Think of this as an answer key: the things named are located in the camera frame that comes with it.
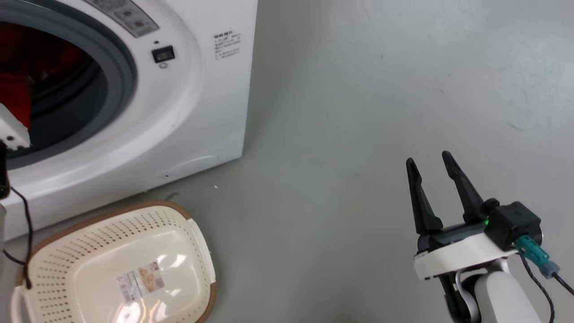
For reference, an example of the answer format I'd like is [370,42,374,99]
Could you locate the grey control panel label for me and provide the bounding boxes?
[83,0,160,38]

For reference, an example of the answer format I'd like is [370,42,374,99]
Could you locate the black door latch socket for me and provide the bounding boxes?
[152,45,176,64]

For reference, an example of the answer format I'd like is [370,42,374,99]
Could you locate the product label sticker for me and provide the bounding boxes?
[117,262,165,303]

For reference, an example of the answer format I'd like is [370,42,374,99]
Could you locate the thin black right cable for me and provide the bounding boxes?
[520,254,574,323]

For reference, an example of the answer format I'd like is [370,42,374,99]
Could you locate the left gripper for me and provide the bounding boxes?
[0,103,31,152]

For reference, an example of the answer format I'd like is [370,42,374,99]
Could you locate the small printed text sticker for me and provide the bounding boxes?
[213,31,243,61]

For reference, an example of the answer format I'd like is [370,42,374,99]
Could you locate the cream perforated laundry basket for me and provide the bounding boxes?
[10,201,218,323]

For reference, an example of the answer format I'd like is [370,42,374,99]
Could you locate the thin black left cable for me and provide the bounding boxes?
[2,186,35,290]

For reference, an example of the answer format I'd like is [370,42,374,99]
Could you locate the grey rubber door gasket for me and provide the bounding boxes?
[0,0,138,170]

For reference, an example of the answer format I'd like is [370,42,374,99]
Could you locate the red clothing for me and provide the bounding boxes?
[0,22,96,131]

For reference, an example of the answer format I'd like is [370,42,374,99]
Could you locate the thin black cable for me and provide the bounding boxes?
[520,254,574,323]
[2,186,35,290]

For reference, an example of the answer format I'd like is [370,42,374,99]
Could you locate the white front-load washing machine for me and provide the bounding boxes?
[0,0,259,241]

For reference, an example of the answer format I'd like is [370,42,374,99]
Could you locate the teal cable connector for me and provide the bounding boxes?
[514,235,561,279]

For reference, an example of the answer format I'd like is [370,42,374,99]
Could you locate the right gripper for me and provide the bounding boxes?
[405,151,522,282]

